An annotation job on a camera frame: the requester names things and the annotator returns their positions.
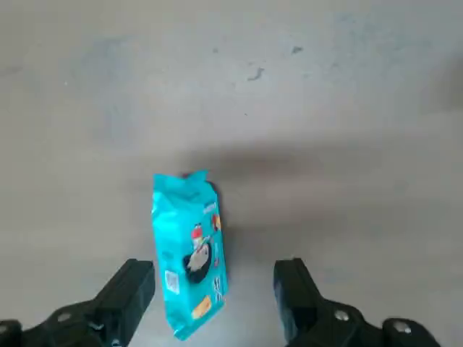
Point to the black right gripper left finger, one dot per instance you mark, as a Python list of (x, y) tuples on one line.
[(119, 300)]

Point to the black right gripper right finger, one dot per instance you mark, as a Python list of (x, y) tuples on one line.
[(300, 300)]

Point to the teal potato chips packet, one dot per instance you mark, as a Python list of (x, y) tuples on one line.
[(177, 235)]

